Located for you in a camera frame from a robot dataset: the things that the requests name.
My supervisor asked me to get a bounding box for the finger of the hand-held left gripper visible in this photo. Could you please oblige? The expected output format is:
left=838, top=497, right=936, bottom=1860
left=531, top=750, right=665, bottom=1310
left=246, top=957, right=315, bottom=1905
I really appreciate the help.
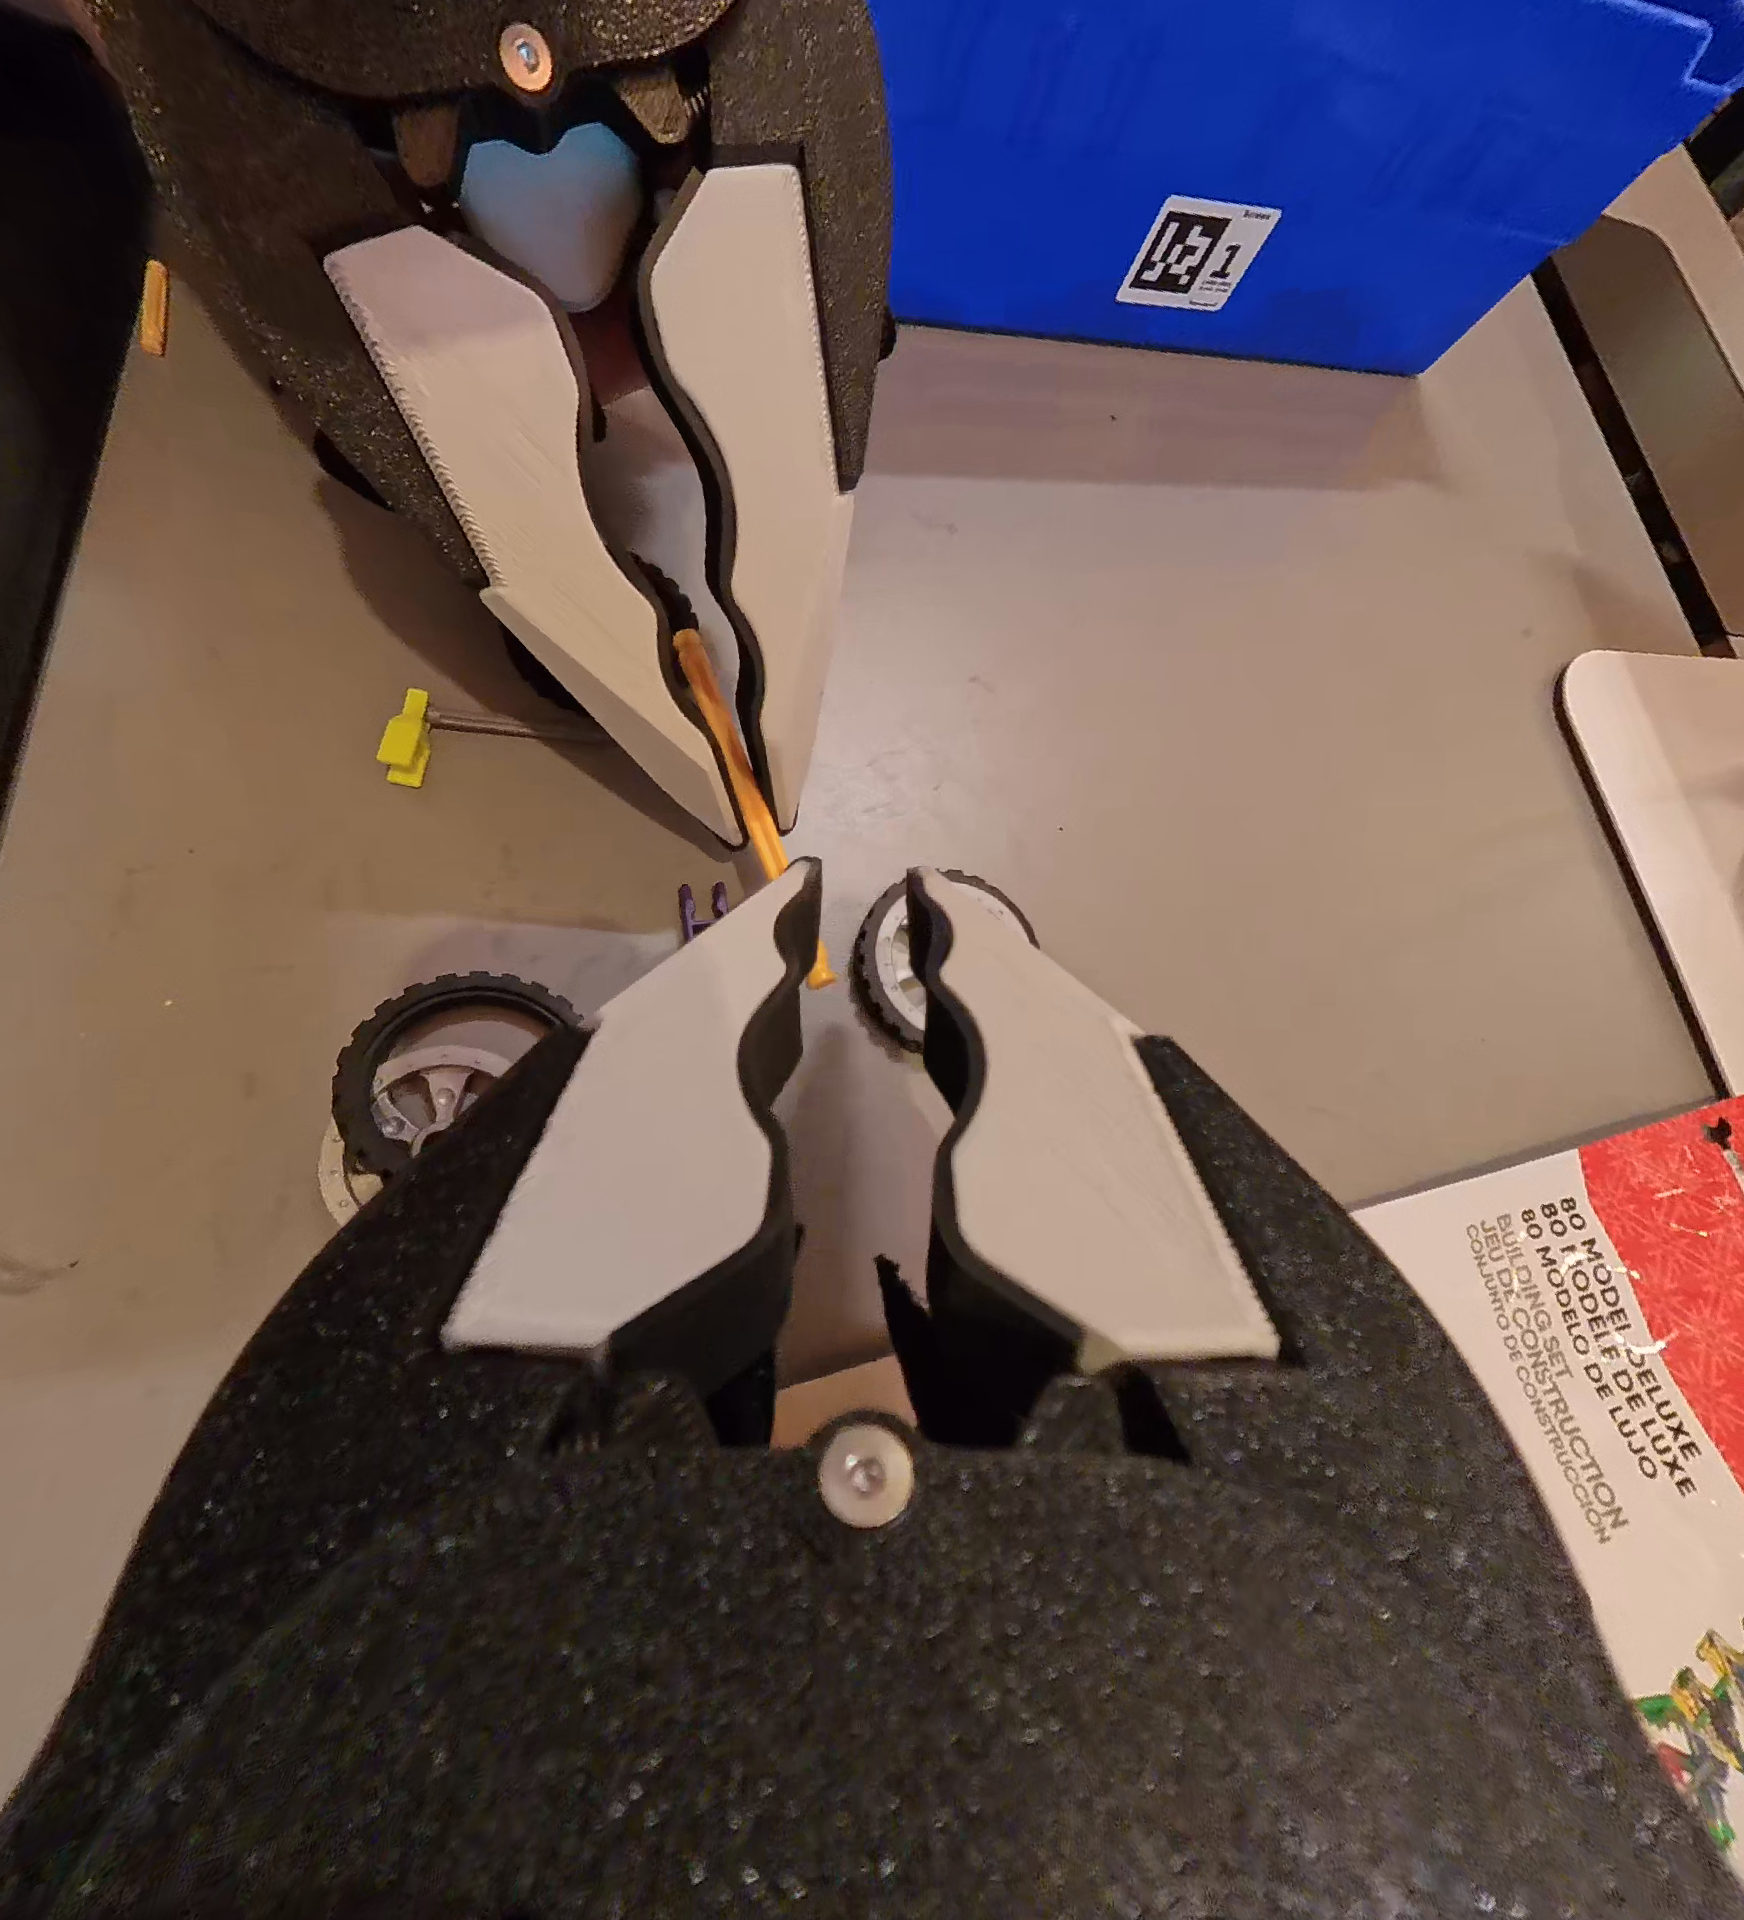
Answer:
left=322, top=229, right=751, bottom=849
left=638, top=163, right=860, bottom=833

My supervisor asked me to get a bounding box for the large black object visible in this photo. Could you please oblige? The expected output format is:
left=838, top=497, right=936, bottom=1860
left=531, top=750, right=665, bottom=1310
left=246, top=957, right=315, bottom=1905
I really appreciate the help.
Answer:
left=0, top=0, right=160, bottom=1173

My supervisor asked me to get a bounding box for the blue plastic storage bin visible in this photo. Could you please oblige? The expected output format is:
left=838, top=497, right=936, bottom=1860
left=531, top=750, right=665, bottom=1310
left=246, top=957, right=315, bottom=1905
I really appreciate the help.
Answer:
left=865, top=0, right=1744, bottom=377

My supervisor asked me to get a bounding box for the red white instruction booklet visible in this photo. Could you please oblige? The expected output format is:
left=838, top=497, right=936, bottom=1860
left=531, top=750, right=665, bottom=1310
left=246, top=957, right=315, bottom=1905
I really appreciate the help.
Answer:
left=1344, top=1072, right=1744, bottom=1920

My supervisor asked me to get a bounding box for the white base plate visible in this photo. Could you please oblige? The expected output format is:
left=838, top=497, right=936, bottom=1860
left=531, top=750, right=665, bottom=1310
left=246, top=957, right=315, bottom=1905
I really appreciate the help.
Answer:
left=1559, top=650, right=1744, bottom=1096

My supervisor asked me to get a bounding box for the large grey wheel black tyre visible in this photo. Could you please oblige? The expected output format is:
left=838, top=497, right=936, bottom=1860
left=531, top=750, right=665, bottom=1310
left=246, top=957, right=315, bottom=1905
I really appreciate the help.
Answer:
left=314, top=975, right=592, bottom=1230

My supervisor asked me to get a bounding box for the yellow plastic rod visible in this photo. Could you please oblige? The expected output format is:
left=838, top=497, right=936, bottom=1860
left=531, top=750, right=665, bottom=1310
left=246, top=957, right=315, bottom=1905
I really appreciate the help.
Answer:
left=672, top=627, right=839, bottom=992

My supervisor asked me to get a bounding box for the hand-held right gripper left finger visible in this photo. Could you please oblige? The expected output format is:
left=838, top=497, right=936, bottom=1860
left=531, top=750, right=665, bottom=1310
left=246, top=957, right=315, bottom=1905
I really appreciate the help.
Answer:
left=436, top=855, right=829, bottom=1369

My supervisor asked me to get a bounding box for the small grey wheel black tyre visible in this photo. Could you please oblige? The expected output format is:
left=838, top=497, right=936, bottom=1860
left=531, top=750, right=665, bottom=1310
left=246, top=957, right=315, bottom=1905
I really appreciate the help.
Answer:
left=853, top=867, right=1042, bottom=1059

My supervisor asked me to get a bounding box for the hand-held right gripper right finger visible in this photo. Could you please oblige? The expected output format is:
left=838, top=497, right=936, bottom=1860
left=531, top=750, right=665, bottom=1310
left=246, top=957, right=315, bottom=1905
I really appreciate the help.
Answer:
left=902, top=867, right=1286, bottom=1374

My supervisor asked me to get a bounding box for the dark brown desk panel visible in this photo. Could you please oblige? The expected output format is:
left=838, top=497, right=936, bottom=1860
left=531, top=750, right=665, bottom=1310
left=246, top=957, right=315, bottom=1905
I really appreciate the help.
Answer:
left=1539, top=225, right=1744, bottom=655

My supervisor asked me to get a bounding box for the black rubber tyre ring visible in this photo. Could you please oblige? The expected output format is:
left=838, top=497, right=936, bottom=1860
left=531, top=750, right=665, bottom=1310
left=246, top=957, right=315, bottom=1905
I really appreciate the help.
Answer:
left=501, top=553, right=705, bottom=722

